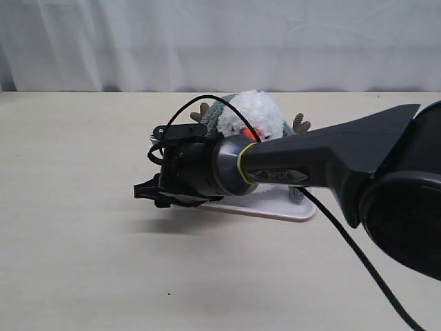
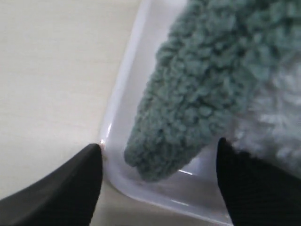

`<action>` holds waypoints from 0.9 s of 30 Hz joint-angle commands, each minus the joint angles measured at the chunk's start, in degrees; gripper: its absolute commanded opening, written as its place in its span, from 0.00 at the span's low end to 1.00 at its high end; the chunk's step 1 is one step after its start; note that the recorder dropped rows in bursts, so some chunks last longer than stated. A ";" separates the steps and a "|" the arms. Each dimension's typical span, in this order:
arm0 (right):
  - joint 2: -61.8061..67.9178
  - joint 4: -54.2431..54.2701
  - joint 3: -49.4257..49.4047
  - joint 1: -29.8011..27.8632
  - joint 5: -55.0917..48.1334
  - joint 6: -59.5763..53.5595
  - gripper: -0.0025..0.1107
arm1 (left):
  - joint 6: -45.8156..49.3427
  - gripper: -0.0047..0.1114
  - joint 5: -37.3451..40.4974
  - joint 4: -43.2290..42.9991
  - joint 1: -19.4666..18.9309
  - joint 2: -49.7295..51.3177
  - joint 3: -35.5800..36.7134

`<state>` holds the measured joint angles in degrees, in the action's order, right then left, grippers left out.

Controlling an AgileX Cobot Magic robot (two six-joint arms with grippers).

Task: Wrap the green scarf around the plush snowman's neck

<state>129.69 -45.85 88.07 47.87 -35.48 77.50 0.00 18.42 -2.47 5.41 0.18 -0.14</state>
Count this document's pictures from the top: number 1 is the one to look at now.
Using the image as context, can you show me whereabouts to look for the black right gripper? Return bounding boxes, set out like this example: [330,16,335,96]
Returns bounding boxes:
[133,134,224,208]

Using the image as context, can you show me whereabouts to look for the green knitted scarf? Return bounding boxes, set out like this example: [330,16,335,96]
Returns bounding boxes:
[202,93,307,206]

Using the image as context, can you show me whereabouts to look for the white rectangular tray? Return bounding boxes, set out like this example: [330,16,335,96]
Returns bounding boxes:
[198,189,316,223]

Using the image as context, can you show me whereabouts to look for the white plush snowman toy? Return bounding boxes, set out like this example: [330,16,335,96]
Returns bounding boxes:
[189,89,312,196]

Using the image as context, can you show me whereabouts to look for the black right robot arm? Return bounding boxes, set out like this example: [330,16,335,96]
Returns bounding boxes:
[134,102,440,279]

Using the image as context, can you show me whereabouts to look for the white backdrop curtain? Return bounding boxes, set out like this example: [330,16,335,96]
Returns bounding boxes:
[1,1,440,92]

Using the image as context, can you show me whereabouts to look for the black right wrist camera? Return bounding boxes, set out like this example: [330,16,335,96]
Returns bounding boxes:
[150,123,208,145]

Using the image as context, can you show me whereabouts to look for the black camera cable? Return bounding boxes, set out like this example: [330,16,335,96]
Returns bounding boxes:
[146,94,428,331]

